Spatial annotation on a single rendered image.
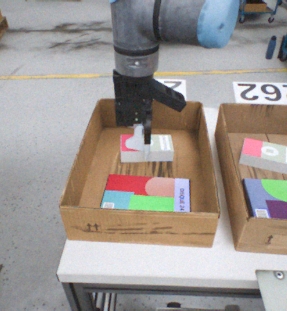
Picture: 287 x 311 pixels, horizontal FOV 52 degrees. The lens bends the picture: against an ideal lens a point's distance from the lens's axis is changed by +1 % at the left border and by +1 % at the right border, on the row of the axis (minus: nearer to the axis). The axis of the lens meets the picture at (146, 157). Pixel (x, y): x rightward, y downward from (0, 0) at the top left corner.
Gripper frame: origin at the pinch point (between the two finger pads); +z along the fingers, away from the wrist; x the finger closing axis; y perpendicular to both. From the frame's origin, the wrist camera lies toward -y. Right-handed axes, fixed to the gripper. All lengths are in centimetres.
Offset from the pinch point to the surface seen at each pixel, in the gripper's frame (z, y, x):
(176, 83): -8.0, -9.4, -17.6
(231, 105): -5.8, -22.8, -8.1
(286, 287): 3.4, -21.2, 36.0
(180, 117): -1.4, -10.0, -10.2
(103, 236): 1.4, 9.9, 25.4
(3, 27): 75, 169, -365
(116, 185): 1.4, 7.6, 12.2
